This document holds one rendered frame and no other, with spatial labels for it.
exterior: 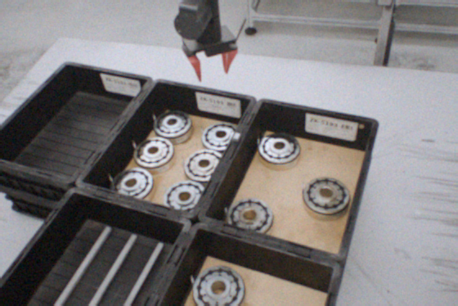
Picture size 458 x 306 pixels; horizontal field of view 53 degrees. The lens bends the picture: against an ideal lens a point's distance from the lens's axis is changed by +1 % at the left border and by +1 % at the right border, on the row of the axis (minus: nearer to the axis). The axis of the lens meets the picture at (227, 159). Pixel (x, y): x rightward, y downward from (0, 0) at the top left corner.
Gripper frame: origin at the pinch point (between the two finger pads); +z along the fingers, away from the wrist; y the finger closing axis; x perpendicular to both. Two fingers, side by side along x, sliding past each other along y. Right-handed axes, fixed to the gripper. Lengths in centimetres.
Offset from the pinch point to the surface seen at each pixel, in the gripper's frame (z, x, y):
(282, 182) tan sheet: 23.6, -17.5, 9.0
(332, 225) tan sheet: 23.9, -33.0, 13.4
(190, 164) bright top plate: 20.6, -4.6, -9.8
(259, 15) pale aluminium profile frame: 86, 165, 84
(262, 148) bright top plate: 20.3, -7.8, 8.4
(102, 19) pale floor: 100, 238, -7
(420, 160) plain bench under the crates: 36, -17, 52
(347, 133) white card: 18.2, -14.1, 28.1
